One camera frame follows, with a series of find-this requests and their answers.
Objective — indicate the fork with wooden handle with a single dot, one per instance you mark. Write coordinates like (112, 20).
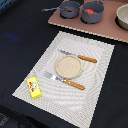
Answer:
(73, 84)

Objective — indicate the round wooden plate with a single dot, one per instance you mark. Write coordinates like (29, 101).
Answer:
(69, 67)

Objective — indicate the grey pot with handle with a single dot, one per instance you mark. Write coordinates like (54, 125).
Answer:
(71, 5)

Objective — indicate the yellow toy cheese block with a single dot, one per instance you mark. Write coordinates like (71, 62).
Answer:
(34, 88)

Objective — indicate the grey saucepan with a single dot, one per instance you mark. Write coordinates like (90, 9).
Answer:
(98, 8)

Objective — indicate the red toy tomato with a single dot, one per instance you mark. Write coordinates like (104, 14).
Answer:
(90, 11)

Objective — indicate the woven beige placemat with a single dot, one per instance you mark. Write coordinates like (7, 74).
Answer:
(70, 104)

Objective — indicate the brown toy sausage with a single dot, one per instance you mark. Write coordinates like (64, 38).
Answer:
(68, 9)

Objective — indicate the beige bowl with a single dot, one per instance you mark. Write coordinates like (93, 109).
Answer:
(122, 14)

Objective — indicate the knife with wooden handle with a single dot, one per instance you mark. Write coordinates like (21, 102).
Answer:
(79, 56)

